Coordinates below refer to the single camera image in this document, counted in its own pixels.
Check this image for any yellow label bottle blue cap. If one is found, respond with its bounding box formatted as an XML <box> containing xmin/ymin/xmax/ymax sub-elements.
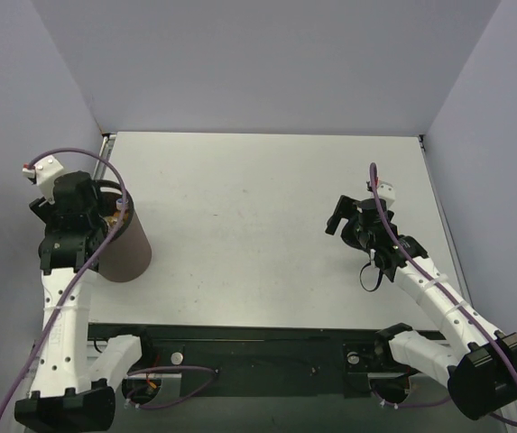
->
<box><xmin>104</xmin><ymin>197</ymin><xmax>123</xmax><ymax>229</ymax></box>

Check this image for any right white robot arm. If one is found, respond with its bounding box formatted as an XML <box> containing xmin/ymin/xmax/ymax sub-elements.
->
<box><xmin>326</xmin><ymin>196</ymin><xmax>517</xmax><ymax>420</ymax></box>

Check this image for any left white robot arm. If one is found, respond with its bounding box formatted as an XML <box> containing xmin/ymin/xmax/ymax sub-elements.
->
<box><xmin>14</xmin><ymin>171</ymin><xmax>155</xmax><ymax>432</ymax></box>

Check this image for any brown round bin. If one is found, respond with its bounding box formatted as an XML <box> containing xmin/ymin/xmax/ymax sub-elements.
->
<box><xmin>96</xmin><ymin>180</ymin><xmax>152</xmax><ymax>283</ymax></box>

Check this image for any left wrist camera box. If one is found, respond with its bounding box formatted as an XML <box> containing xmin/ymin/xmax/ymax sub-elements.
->
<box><xmin>22</xmin><ymin>155</ymin><xmax>66</xmax><ymax>204</ymax></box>

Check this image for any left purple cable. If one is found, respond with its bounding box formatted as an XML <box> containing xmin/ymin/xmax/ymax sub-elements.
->
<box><xmin>0</xmin><ymin>148</ymin><xmax>221</xmax><ymax>433</ymax></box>

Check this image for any purple cable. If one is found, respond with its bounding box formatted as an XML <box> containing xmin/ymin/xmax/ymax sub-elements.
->
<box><xmin>0</xmin><ymin>148</ymin><xmax>221</xmax><ymax>433</ymax></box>
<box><xmin>369</xmin><ymin>161</ymin><xmax>517</xmax><ymax>428</ymax></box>

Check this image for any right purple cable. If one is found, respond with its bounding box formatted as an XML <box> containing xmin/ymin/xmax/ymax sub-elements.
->
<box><xmin>369</xmin><ymin>161</ymin><xmax>517</xmax><ymax>428</ymax></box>

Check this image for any aluminium table edge rail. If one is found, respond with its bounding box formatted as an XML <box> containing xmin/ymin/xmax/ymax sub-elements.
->
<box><xmin>418</xmin><ymin>134</ymin><xmax>507</xmax><ymax>366</ymax></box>

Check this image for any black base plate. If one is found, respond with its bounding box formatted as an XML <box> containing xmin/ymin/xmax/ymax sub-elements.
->
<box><xmin>88</xmin><ymin>324</ymin><xmax>417</xmax><ymax>398</ymax></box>

